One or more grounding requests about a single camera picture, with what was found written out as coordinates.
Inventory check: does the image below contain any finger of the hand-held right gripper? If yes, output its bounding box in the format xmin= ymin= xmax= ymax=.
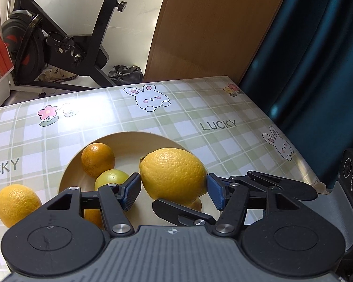
xmin=152 ymin=199 xmax=217 ymax=227
xmin=247 ymin=170 xmax=318 ymax=202

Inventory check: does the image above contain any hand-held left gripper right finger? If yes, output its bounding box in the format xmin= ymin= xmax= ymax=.
xmin=207 ymin=173 xmax=309 ymax=237

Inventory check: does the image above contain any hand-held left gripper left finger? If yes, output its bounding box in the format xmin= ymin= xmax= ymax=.
xmin=40 ymin=173 xmax=142 ymax=237

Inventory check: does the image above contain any yellow-green lime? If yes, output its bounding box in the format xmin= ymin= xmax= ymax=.
xmin=94 ymin=169 xmax=130 ymax=191

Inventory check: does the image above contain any yellow lemon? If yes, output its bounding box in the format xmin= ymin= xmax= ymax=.
xmin=0 ymin=184 xmax=43 ymax=228
xmin=139 ymin=148 xmax=208 ymax=209

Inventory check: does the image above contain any beige round plate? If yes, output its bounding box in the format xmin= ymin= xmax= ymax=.
xmin=58 ymin=132 xmax=222 ymax=230

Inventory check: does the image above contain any large orange tangerine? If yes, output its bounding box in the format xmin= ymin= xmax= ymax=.
xmin=83 ymin=208 xmax=104 ymax=230

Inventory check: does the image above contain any clear table corner guard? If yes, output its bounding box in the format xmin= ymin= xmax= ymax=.
xmin=311 ymin=179 xmax=330 ymax=195

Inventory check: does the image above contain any greenish orange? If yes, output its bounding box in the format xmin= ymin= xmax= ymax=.
xmin=81 ymin=143 xmax=116 ymax=179

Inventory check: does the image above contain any green checked bunny tablecloth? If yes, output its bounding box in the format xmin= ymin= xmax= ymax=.
xmin=0 ymin=76 xmax=328 ymax=282

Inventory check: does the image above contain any black bag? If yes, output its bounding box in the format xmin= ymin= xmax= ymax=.
xmin=108 ymin=65 xmax=144 ymax=86

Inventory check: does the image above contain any dark blue curtain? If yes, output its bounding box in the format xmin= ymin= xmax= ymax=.
xmin=238 ymin=0 xmax=353 ymax=190

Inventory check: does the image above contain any beige shoe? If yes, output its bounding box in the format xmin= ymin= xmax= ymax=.
xmin=38 ymin=67 xmax=77 ymax=84

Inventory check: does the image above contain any black exercise bike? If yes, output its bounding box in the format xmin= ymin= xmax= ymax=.
xmin=1 ymin=0 xmax=161 ymax=95

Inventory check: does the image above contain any brown wooden board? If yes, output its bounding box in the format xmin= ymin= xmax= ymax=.
xmin=144 ymin=0 xmax=295 ymax=85

